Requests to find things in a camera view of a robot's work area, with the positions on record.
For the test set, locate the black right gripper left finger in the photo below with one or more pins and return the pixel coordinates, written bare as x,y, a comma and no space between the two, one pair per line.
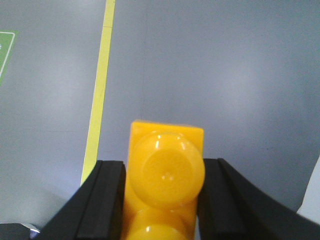
95,211

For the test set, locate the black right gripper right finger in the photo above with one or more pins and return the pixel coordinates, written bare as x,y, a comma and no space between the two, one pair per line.
231,208

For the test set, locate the yellow block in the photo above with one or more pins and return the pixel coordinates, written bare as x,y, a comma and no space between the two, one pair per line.
165,174

